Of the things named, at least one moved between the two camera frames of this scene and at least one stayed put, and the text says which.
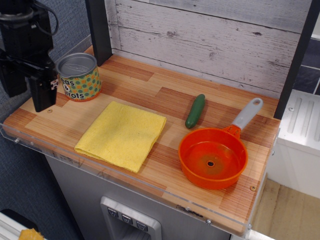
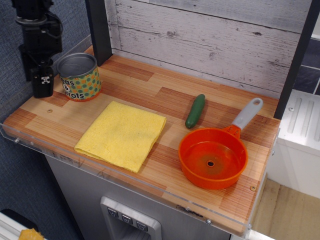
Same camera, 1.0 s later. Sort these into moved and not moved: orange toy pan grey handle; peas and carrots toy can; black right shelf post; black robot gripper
Moved: black robot gripper
Not moved: black right shelf post; orange toy pan grey handle; peas and carrots toy can
